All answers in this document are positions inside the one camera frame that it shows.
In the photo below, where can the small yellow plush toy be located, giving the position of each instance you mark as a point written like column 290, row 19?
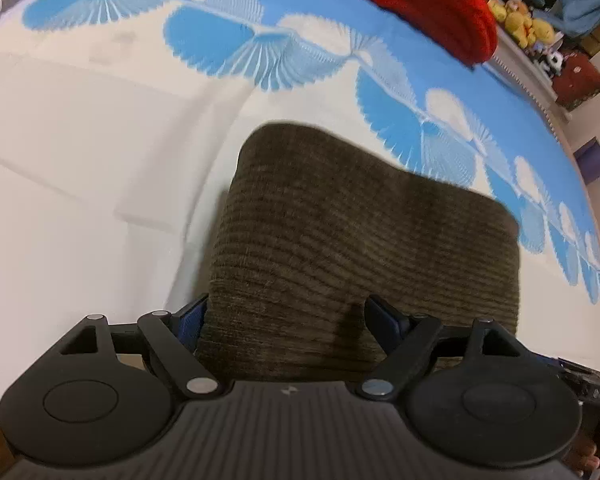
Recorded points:
column 497, row 10

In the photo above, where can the yellow bear plush toy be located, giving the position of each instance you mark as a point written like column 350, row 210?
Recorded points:
column 517, row 22

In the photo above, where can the blue and white bedsheet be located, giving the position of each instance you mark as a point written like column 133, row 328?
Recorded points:
column 105, row 160

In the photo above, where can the red cushion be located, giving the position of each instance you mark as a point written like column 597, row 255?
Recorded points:
column 580, row 80

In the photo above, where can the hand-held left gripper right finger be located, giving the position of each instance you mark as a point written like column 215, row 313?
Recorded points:
column 382, row 322

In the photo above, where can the purple box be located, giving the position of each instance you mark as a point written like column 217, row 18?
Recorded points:
column 594, row 160

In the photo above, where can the panda plush toy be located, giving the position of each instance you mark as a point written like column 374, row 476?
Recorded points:
column 551, row 64

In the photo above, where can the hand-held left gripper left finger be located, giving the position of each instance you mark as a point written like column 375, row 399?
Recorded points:
column 190, row 322

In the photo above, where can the person's right hand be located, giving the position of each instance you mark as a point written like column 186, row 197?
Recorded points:
column 587, row 455

